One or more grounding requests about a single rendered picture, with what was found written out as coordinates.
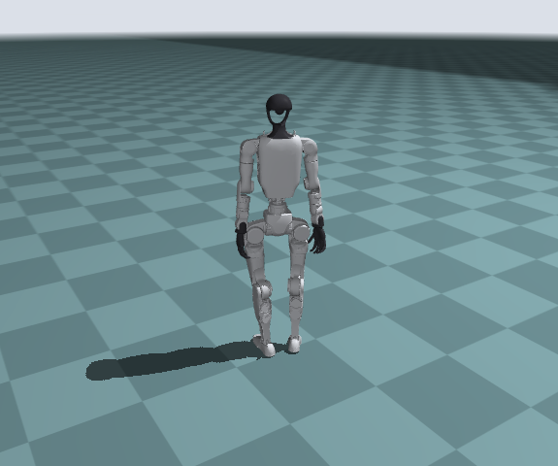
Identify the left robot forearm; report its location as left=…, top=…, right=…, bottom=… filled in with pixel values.
left=235, top=180, right=250, bottom=229

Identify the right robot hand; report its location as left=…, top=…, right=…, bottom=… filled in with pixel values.
left=308, top=216, right=326, bottom=253

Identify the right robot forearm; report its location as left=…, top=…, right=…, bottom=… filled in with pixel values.
left=308, top=177, right=324, bottom=225

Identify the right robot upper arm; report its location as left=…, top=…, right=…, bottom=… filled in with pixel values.
left=300, top=137, right=318, bottom=190

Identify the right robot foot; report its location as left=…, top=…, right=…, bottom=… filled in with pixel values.
left=288, top=335, right=302, bottom=352

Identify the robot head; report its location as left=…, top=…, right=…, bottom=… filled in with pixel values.
left=266, top=94, right=293, bottom=139

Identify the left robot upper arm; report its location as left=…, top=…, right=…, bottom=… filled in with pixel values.
left=240, top=138, right=260, bottom=193

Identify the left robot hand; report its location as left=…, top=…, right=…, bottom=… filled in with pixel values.
left=235, top=222, right=250, bottom=258

